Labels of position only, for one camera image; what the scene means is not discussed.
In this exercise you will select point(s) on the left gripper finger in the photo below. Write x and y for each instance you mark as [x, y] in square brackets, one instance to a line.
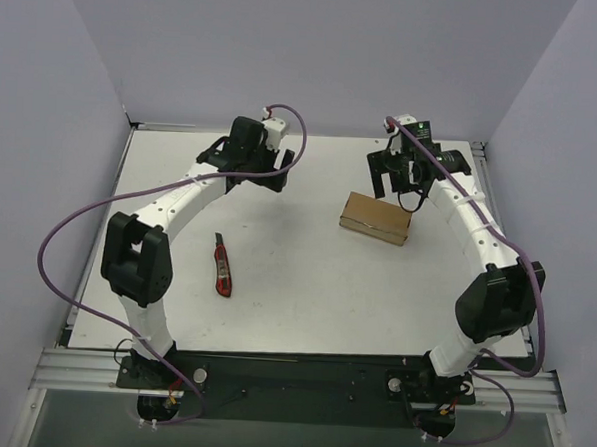
[274, 183]
[287, 160]

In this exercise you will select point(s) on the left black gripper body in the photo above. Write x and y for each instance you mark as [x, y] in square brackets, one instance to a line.
[283, 168]

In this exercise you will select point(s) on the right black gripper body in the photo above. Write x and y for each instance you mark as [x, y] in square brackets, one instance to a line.
[382, 168]

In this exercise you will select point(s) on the brown cardboard express box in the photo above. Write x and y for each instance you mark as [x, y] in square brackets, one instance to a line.
[375, 218]

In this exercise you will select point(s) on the red black utility knife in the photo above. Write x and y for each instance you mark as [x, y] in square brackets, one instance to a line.
[223, 281]

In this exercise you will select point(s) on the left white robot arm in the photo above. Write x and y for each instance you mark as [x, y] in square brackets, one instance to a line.
[136, 259]

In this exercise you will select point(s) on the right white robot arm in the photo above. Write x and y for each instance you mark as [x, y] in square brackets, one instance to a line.
[506, 293]

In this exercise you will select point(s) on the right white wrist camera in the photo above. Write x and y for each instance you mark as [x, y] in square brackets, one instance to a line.
[394, 145]

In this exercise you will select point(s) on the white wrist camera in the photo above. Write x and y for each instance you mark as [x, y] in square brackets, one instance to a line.
[276, 130]
[394, 145]

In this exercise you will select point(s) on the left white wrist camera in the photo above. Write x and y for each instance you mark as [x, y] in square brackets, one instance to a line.
[276, 130]

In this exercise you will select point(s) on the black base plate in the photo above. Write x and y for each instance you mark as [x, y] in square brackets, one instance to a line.
[301, 407]

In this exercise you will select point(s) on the aluminium front rail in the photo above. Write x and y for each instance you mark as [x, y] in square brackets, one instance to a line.
[97, 371]

